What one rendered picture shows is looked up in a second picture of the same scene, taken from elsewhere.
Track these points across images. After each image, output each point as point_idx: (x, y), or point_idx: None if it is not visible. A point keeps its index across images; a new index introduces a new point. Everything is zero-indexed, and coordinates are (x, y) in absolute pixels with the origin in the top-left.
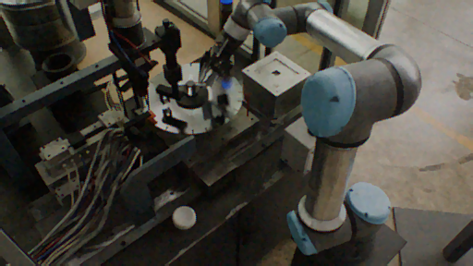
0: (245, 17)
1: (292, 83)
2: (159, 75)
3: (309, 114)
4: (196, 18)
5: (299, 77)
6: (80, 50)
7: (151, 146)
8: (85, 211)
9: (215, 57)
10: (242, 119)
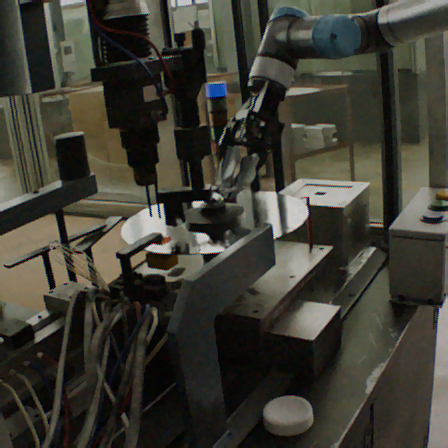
0: (287, 39)
1: (353, 194)
2: (138, 215)
3: None
4: (138, 208)
5: (357, 188)
6: None
7: (172, 303)
8: (76, 441)
9: (251, 120)
10: (306, 252)
